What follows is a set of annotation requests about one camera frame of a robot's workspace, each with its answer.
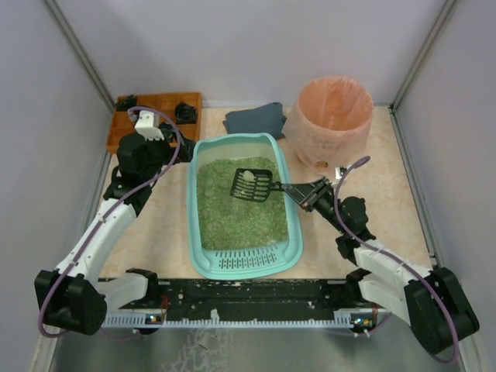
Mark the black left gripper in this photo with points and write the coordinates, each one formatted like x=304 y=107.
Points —
x=170 y=132

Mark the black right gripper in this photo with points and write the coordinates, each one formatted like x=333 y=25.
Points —
x=312 y=194

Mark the black slotted litter scoop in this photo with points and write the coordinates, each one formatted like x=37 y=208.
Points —
x=257 y=191

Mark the green litter clump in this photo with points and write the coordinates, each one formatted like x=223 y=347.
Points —
x=248 y=176

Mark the teal plastic litter box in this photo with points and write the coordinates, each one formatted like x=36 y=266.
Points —
x=232 y=239

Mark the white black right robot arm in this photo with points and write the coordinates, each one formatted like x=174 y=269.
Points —
x=430 y=301

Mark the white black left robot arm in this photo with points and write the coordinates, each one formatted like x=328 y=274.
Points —
x=69 y=297

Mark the dark patterned rolled cloth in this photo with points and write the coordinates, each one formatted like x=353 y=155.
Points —
x=168 y=131

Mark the orange bagged trash bin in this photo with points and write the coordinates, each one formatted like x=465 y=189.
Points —
x=329 y=123

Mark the folded dark grey cloth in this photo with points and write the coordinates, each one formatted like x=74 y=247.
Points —
x=268 y=118

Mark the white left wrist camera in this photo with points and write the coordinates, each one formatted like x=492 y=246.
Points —
x=147 y=125

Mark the black rail base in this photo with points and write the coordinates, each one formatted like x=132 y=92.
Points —
x=261 y=300

